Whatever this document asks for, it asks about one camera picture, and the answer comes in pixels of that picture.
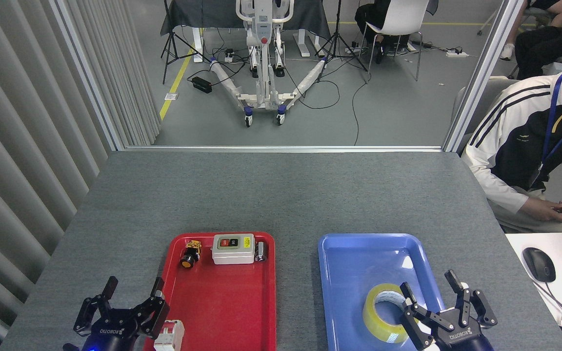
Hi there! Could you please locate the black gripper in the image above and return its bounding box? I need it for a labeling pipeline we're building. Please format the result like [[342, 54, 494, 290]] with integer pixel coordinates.
[[399, 270, 498, 351], [74, 276, 170, 351]]

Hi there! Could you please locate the yellow tape roll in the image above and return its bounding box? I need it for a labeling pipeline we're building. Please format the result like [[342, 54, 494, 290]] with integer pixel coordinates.
[[362, 283, 421, 344]]

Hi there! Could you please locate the person's right hand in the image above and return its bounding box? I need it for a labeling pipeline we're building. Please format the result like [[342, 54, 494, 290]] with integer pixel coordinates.
[[521, 197, 562, 223]]

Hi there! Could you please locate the white red circuit breaker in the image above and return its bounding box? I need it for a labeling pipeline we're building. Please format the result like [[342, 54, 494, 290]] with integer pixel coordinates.
[[154, 319, 185, 351]]

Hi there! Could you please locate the yellow push button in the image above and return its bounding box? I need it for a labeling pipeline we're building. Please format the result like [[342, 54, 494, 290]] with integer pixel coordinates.
[[180, 240, 202, 269]]

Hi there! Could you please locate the black computer mouse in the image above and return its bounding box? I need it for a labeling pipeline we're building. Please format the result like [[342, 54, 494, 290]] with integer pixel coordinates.
[[522, 247, 557, 283]]

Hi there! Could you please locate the red plastic tray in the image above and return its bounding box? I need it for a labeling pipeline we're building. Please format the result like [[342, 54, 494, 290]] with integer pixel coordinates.
[[145, 232, 277, 351]]

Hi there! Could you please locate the blue plastic tray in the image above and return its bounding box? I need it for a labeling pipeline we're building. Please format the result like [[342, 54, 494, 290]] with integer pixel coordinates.
[[318, 233, 457, 351]]

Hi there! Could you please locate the grey chair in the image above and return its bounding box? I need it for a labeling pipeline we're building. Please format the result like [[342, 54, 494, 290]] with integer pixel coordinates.
[[451, 77, 523, 147]]

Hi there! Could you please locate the black tripod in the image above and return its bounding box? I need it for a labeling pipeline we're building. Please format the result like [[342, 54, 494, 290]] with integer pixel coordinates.
[[161, 0, 211, 84], [315, 0, 368, 82]]

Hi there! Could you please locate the person in black trousers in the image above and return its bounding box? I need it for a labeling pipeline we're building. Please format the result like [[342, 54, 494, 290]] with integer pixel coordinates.
[[500, 0, 562, 81]]

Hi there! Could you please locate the white chair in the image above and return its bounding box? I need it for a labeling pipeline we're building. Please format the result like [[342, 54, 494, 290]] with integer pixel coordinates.
[[359, 0, 430, 81]]

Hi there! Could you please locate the person on white chair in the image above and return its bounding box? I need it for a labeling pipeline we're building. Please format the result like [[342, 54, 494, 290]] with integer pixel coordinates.
[[353, 0, 392, 64]]

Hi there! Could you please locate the table with black cloth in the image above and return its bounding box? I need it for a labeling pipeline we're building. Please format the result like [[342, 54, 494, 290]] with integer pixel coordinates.
[[160, 0, 331, 58]]

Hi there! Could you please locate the white stand on wheels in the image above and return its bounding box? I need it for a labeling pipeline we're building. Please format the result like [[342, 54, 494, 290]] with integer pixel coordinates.
[[209, 0, 328, 128]]

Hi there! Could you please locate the grey switch box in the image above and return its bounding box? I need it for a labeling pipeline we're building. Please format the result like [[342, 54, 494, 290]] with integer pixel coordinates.
[[212, 234, 255, 265]]

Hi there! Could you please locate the black floor cable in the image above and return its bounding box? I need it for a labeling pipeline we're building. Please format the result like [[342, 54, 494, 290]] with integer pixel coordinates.
[[352, 73, 372, 146]]

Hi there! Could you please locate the silver post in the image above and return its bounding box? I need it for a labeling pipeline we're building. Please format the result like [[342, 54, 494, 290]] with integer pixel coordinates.
[[442, 0, 525, 153]]

